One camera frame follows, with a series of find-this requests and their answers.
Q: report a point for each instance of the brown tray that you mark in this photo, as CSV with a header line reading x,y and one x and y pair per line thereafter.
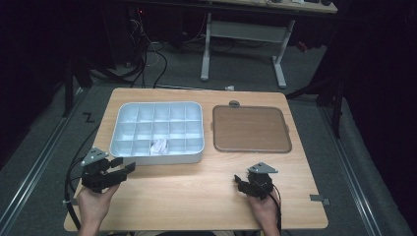
x,y
250,129

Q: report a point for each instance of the white compartment organizer box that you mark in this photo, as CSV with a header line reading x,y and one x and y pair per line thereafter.
x,y
157,126

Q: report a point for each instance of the grey round table grommet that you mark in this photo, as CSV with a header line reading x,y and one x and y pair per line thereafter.
x,y
234,104

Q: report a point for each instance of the desk with white legs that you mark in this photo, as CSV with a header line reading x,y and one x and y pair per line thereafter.
x,y
249,32

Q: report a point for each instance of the person's left hand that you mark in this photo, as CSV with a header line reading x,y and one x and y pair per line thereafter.
x,y
93,205

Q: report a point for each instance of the metal floor rail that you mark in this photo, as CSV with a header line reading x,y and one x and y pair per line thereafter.
x,y
39,157
350,170

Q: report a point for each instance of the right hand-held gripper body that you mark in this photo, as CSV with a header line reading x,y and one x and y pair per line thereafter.
x,y
260,183

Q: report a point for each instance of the white sock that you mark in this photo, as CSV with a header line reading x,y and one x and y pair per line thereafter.
x,y
159,147

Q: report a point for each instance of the person's right hand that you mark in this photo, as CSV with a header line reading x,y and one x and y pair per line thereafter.
x,y
265,211

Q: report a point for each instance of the black metal stand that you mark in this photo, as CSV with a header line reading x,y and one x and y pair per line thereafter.
x,y
69,88
337,108

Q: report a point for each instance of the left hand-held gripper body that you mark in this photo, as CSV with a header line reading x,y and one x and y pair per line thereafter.
x,y
96,177

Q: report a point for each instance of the small white floor object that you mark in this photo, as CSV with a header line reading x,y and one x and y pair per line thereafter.
x,y
229,88

